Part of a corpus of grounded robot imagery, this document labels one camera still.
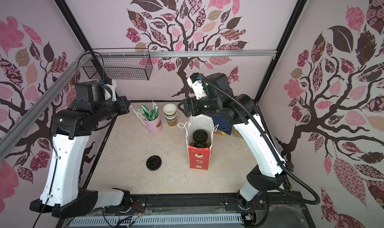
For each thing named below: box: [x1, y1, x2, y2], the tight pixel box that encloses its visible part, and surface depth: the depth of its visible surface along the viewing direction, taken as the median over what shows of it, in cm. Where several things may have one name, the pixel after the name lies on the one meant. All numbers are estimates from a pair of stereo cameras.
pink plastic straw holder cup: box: [144, 114, 163, 135], surface depth 102 cm
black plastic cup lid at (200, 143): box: [192, 139, 209, 149], surface depth 85 cm
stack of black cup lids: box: [146, 155, 162, 171], surface depth 87 cm
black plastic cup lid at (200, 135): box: [193, 129, 208, 143], surface depth 86 cm
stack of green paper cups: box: [163, 103, 178, 127], surface depth 98 cm
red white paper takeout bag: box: [177, 114, 219, 170], surface depth 81 cm
